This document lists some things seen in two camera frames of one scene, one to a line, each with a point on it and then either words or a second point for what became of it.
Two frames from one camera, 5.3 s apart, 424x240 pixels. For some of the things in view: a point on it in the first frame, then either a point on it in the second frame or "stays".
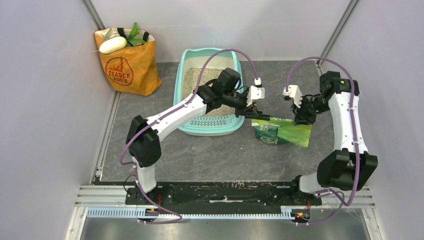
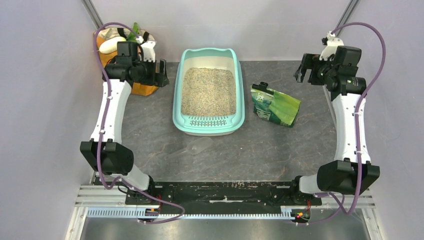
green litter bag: x=278 y=131 to x=273 y=106
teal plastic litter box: x=196 y=67 stays
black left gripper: x=244 y=107 to x=160 y=79
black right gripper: x=301 y=117 to x=308 y=62
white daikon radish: x=112 y=44 stays
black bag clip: x=255 y=114 to x=262 y=87
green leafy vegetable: x=132 y=37 stays
